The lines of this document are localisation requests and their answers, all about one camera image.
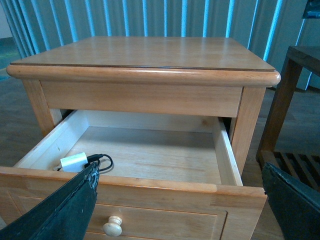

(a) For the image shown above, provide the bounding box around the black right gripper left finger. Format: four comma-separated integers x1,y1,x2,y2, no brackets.
0,162,100,240

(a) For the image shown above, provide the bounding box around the dark wooden side table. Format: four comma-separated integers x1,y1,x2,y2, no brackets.
256,46,320,191

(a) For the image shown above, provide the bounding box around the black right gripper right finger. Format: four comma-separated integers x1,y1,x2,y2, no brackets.
261,162,320,240

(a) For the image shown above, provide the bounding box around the light wooden nightstand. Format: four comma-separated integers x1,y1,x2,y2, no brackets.
6,35,282,240

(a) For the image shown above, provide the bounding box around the grey pleated curtain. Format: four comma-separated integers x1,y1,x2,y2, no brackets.
0,0,320,65

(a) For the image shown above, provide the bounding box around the round drawer knob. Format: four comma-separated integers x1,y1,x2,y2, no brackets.
102,215,123,237

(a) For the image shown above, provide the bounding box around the wooden drawer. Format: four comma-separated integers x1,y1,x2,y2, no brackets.
0,110,267,240

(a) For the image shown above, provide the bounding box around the white charger adapter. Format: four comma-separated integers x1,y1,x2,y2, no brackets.
60,152,88,173

